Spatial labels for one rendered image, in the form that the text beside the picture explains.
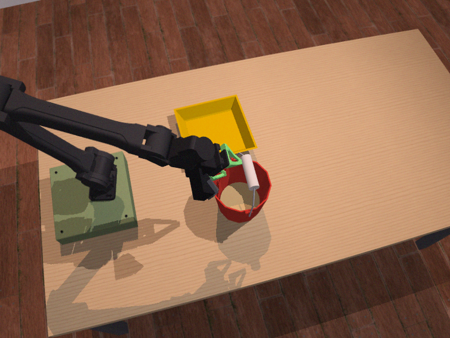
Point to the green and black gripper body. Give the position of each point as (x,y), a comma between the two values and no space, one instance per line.
(221,160)

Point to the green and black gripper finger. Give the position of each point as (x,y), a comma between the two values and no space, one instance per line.
(223,174)
(229,152)

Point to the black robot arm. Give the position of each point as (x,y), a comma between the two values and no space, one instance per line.
(96,168)

